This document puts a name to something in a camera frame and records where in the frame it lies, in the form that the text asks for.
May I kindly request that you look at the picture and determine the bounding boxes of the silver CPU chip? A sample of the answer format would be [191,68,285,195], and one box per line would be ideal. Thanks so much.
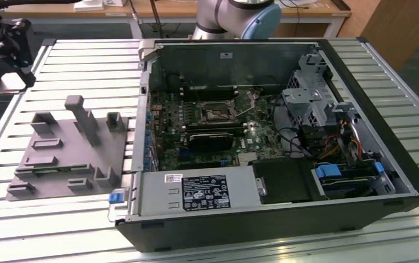
[0,72,25,93]

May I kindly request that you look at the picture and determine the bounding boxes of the black RAM slot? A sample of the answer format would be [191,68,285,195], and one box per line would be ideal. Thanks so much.
[184,123,249,130]
[184,128,250,136]
[182,85,238,93]

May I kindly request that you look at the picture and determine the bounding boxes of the CPU socket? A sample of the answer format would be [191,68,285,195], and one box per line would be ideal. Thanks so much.
[198,101,239,123]

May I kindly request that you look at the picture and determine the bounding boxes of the wooden desk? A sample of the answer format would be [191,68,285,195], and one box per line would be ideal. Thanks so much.
[0,0,353,39]

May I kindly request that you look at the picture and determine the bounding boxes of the white box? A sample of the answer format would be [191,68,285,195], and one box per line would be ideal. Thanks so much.
[72,0,104,12]

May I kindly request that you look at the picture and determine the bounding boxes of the grey plastic parts rack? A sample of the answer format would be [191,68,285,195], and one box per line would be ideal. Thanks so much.
[4,95,130,203]

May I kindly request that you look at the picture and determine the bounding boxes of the green RAM stick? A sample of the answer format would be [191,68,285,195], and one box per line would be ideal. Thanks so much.
[33,167,88,174]

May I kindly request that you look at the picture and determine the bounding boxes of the grey power supply with label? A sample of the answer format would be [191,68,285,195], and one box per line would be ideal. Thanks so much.
[135,166,265,218]

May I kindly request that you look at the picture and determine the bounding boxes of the black graphics card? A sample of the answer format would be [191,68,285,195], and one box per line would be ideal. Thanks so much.
[188,133,235,152]

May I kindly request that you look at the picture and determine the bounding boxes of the small silver heat sink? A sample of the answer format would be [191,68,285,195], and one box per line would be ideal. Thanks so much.
[238,153,261,166]

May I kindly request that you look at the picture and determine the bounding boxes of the green motherboard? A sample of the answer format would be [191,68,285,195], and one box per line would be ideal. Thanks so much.
[146,87,293,171]

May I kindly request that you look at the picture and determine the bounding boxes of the silver metal drive cage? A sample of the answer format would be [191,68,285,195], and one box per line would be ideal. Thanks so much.
[281,52,342,129]

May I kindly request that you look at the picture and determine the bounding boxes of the white papers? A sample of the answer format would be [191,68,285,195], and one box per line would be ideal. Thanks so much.
[277,0,327,9]

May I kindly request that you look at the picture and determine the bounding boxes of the black open PC case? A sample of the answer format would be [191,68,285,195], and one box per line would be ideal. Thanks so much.
[113,37,419,253]

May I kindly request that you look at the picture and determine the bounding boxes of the black plastic shroud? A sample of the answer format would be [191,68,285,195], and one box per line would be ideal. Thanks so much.
[250,158,327,205]

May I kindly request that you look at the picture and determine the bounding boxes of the hard disk in blue carrier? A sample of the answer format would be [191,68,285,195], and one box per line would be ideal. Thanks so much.
[313,163,382,198]

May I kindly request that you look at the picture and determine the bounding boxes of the brown wooden cabinet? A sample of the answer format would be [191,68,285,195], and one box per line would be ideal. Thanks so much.
[358,0,419,71]

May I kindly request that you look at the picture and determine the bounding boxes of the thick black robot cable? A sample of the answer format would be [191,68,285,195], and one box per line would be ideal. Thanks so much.
[0,0,85,6]

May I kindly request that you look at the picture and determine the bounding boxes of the grey case release handle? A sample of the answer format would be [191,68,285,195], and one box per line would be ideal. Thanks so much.
[136,39,163,60]

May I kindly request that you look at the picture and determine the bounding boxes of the hanging dark cables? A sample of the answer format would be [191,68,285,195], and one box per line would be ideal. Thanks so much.
[128,0,170,38]

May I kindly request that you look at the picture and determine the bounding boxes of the thin black cable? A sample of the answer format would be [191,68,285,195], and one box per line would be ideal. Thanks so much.
[277,127,317,159]

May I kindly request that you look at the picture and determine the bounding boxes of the orange yellow red wire bundle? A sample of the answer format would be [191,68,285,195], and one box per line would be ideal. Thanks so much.
[322,135,365,161]

